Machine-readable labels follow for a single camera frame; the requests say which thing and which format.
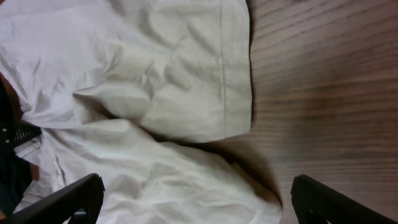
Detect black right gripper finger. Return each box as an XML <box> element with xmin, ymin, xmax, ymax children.
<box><xmin>290</xmin><ymin>175</ymin><xmax>397</xmax><ymax>224</ymax></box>

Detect beige cotton shorts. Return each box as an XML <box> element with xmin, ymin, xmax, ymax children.
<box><xmin>1</xmin><ymin>0</ymin><xmax>282</xmax><ymax>223</ymax></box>

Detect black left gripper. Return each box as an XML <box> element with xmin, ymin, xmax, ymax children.
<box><xmin>1</xmin><ymin>85</ymin><xmax>105</xmax><ymax>224</ymax></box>

